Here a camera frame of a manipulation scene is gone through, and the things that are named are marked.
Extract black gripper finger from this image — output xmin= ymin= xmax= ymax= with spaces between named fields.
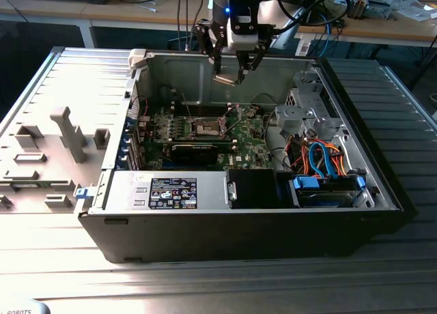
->
xmin=235 ymin=37 xmax=272 ymax=85
xmin=191 ymin=23 xmax=226 ymax=76

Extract silver CPU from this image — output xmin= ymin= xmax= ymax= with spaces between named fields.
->
xmin=212 ymin=74 xmax=238 ymax=86

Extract CPU socket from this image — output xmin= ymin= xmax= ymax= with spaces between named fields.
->
xmin=188 ymin=115 xmax=227 ymax=139

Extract CPU cooler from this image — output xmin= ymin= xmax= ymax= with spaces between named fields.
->
xmin=346 ymin=0 xmax=370 ymax=20

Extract metal drive cage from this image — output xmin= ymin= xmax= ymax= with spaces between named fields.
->
xmin=274 ymin=70 xmax=349 ymax=143

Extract white case latch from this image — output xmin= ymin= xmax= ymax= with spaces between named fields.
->
xmin=128 ymin=48 xmax=154 ymax=71

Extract green motherboard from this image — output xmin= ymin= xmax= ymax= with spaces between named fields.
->
xmin=138 ymin=102 xmax=276 ymax=172

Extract black monitor stand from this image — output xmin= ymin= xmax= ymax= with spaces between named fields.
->
xmin=300 ymin=0 xmax=322 ymax=27

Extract black graphics card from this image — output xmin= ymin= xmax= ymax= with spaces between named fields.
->
xmin=169 ymin=142 xmax=220 ymax=165

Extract wooden desk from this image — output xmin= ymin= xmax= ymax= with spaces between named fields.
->
xmin=0 ymin=0 xmax=212 ymax=49
xmin=294 ymin=0 xmax=437 ymax=49

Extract metal power supply latch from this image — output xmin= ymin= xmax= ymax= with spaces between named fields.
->
xmin=225 ymin=180 xmax=238 ymax=202

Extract hard disk in blue carrier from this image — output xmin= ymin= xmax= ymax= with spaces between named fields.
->
xmin=288 ymin=175 xmax=367 ymax=209

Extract blue expansion card retainer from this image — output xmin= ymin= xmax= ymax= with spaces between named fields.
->
xmin=115 ymin=115 xmax=136 ymax=171

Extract grey power supply unit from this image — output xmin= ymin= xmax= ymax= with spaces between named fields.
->
xmin=102 ymin=170 xmax=230 ymax=211

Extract black PC case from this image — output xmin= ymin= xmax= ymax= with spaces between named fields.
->
xmin=77 ymin=46 xmax=419 ymax=264

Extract blue case latch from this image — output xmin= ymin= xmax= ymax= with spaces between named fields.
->
xmin=74 ymin=187 xmax=94 ymax=201

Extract grey parts rack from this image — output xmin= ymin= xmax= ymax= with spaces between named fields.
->
xmin=0 ymin=105 xmax=112 ymax=215

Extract grey hanging cable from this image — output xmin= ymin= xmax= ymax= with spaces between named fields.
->
xmin=176 ymin=0 xmax=189 ymax=52

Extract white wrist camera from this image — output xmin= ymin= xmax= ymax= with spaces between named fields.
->
xmin=227 ymin=0 xmax=259 ymax=51

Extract black camera cable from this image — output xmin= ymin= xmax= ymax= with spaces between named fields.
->
xmin=259 ymin=0 xmax=352 ymax=35

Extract red power wires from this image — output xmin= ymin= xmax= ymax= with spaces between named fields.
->
xmin=285 ymin=138 xmax=310 ymax=173

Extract blue cable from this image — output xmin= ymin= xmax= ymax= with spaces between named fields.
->
xmin=319 ymin=12 xmax=335 ymax=51

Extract blue data wire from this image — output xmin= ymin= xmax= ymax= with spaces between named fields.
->
xmin=306 ymin=139 xmax=337 ymax=180

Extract orange power wires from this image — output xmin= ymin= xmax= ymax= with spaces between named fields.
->
xmin=320 ymin=142 xmax=346 ymax=177

